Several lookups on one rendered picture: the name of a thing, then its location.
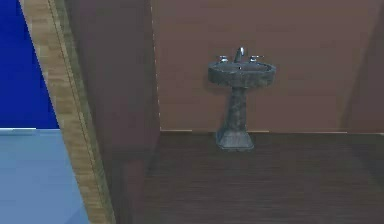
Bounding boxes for silver sink faucet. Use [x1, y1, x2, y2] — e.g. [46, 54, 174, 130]
[218, 46, 264, 64]

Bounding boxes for dark stone pedestal sink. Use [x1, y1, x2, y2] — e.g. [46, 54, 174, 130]
[207, 60, 277, 151]

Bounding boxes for light wooden door frame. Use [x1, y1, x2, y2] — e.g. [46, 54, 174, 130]
[18, 0, 117, 224]

